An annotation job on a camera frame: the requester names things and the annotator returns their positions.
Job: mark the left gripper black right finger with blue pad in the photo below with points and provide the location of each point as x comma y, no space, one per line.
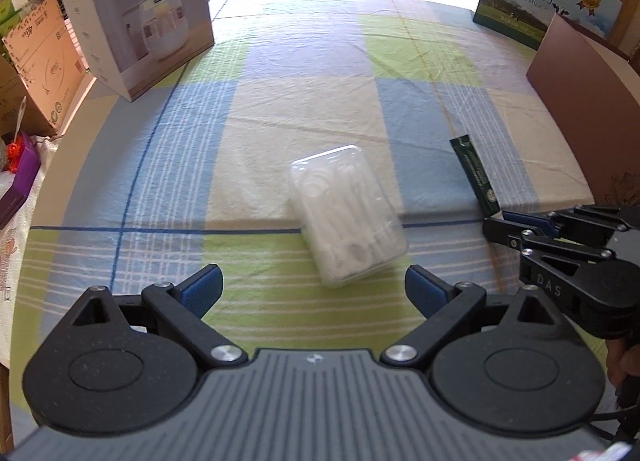
450,312

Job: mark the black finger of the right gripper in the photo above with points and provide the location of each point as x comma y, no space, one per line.
507,233

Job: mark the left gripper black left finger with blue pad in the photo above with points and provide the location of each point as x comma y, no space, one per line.
176,312

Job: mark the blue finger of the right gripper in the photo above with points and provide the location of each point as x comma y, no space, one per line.
541,221

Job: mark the dark green sachet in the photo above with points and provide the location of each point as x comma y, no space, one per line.
476,173

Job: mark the person's hand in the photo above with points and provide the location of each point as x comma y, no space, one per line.
621,361

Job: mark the clear plastic floss pick box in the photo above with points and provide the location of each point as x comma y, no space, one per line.
350,226

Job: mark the brown open cardboard box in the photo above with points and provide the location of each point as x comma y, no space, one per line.
592,92

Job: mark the plaid checked tablecloth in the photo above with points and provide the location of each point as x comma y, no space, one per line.
196,171

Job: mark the purple tray box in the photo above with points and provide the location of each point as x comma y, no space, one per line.
21,182

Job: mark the red small toy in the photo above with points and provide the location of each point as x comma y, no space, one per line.
14,152

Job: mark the brown kraft cardboard box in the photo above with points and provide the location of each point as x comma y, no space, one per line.
44,78

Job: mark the white humidifier box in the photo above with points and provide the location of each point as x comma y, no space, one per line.
130,45

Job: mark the green tissue packs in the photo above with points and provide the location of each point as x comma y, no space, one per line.
13,11

